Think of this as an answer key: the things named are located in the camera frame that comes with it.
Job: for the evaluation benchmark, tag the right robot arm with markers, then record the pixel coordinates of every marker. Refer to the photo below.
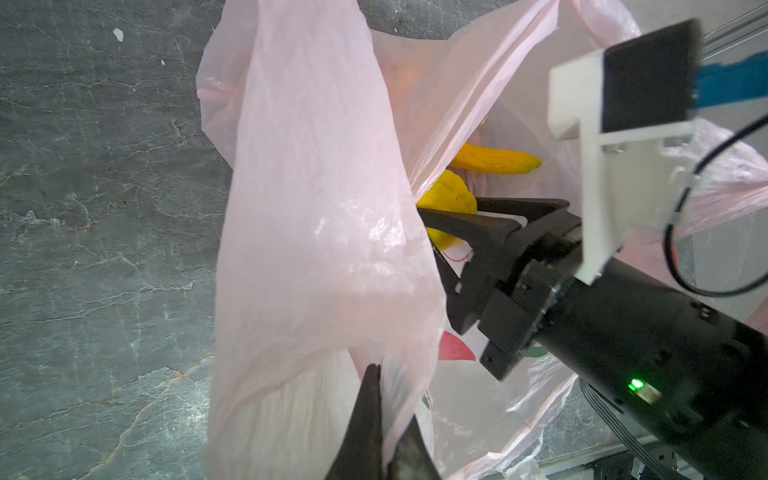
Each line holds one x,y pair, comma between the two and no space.
692,376

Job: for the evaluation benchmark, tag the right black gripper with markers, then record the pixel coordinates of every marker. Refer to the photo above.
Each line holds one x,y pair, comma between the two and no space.
512,274

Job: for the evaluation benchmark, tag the yellow fake lemon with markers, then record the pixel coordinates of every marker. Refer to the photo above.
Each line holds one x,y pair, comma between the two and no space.
449,194

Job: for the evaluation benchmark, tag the yellow fake banana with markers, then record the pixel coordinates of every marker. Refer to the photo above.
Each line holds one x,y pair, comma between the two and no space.
494,161

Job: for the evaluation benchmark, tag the pink plastic fruit-print bag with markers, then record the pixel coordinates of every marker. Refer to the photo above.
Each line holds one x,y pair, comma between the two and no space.
334,131

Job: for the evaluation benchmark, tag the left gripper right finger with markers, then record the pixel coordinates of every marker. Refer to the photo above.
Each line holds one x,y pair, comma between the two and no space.
411,460

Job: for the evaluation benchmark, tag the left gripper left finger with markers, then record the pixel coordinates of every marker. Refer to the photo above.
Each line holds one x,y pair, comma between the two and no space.
360,455

